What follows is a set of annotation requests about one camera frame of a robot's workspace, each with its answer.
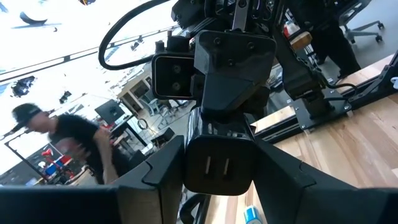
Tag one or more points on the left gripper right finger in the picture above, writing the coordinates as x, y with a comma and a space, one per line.
280, 193

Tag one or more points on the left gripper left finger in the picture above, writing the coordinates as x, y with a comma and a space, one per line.
161, 193

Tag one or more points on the black plug charger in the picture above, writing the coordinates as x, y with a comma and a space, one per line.
217, 168

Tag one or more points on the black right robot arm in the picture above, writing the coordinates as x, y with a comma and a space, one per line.
298, 71

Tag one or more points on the black office chair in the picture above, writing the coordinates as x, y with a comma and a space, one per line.
362, 26

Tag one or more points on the blue white plug charger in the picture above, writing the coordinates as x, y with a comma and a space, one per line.
252, 216

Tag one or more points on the black monitor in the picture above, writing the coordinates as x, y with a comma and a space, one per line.
109, 111

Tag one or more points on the person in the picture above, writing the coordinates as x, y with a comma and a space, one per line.
77, 130
332, 40

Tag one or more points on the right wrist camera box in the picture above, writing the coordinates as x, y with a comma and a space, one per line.
172, 77

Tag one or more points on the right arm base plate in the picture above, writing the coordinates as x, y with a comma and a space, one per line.
337, 110

